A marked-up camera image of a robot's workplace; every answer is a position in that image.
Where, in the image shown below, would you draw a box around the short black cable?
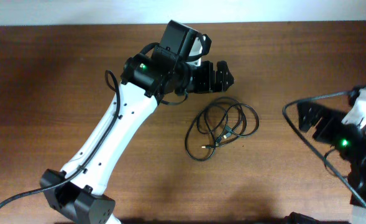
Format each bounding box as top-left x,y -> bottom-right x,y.
184,114 -> 230,162

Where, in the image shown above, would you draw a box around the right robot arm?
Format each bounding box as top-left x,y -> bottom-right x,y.
297,102 -> 366,223

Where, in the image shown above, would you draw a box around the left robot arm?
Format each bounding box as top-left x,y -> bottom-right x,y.
40,21 -> 234,224

